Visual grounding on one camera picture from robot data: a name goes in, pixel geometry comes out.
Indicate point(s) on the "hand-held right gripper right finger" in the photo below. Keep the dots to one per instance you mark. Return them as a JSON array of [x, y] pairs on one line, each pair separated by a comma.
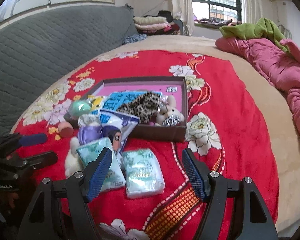
[[195, 177]]

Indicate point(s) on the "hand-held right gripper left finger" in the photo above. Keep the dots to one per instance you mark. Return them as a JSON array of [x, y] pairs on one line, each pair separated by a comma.
[[100, 177]]

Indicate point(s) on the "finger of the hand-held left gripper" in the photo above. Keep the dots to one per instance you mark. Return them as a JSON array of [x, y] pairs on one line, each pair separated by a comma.
[[32, 139], [42, 158]]

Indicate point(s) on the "green tissue pack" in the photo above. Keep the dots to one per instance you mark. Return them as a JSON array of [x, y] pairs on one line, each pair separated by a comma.
[[90, 152], [142, 172]]

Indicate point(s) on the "white plush rabbit purple hat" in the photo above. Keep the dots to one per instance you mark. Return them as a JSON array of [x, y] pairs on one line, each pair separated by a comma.
[[72, 162]]

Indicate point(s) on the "pink makeup sponge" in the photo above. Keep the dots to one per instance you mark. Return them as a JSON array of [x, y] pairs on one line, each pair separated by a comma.
[[65, 129]]

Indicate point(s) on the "brown cardboard box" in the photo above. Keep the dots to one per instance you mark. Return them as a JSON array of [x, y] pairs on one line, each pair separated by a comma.
[[165, 135]]

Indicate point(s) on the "green makeup sponge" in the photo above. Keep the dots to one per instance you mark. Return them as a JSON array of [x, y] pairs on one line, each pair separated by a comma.
[[79, 108]]

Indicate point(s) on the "blue cartoon packet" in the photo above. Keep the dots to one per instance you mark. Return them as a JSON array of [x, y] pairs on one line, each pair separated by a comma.
[[115, 122]]

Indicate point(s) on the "yellow cartoon packet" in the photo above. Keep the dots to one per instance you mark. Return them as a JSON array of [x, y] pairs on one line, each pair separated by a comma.
[[96, 102]]

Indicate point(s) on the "leopard print scrunchie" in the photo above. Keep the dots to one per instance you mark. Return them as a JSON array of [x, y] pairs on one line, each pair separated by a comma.
[[140, 107]]

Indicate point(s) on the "red floral blanket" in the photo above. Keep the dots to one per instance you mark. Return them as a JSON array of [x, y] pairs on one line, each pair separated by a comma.
[[227, 130]]

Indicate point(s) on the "grey quilted sofa cover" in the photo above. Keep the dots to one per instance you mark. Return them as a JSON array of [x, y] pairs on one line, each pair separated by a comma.
[[40, 55]]

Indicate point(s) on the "pink quilt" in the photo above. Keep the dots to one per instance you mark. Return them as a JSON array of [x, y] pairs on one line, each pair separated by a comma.
[[277, 62]]

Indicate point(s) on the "dark floral cloth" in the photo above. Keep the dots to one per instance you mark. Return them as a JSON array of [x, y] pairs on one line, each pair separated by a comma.
[[135, 39]]

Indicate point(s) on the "clothes on windowsill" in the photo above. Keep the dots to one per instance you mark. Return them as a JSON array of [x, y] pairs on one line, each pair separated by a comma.
[[215, 22]]

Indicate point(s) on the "stack of folded clothes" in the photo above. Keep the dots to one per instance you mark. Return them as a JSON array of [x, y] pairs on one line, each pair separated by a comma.
[[150, 22]]

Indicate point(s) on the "green cloth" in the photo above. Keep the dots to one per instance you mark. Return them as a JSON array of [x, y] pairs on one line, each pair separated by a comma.
[[265, 30]]

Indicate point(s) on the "cream curtain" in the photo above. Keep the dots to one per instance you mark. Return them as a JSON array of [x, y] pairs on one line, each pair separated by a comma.
[[180, 2], [251, 0]]

